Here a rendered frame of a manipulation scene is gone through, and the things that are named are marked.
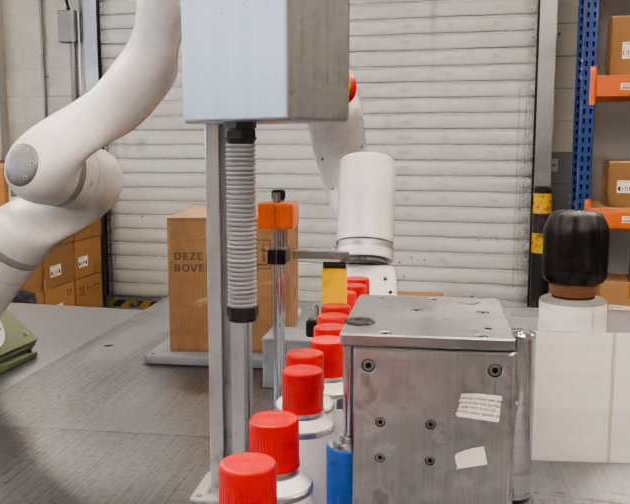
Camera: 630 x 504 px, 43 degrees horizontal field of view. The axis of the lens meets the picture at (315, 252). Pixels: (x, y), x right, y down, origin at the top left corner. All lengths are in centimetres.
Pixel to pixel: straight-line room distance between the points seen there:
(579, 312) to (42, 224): 93
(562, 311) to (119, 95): 78
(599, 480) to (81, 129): 94
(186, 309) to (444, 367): 114
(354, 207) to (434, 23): 426
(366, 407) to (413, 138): 484
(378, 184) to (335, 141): 12
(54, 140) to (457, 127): 411
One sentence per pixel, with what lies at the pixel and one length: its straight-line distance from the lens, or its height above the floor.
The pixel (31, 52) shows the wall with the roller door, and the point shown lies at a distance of 651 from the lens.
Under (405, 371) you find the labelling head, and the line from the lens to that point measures 52.
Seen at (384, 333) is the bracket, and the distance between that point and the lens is 52.
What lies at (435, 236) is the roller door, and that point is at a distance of 537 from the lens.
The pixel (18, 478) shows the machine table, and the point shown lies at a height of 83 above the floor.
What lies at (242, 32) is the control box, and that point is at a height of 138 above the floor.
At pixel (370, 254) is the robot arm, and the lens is 114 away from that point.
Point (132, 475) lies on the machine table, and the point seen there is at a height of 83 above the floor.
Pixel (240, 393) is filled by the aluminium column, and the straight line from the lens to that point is 100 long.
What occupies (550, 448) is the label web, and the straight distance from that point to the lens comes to 94.
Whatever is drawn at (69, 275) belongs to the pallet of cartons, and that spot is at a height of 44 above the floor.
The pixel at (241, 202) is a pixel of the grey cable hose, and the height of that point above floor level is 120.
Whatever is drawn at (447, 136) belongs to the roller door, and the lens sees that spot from 531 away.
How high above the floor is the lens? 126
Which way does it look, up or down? 8 degrees down
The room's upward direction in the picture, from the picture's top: straight up
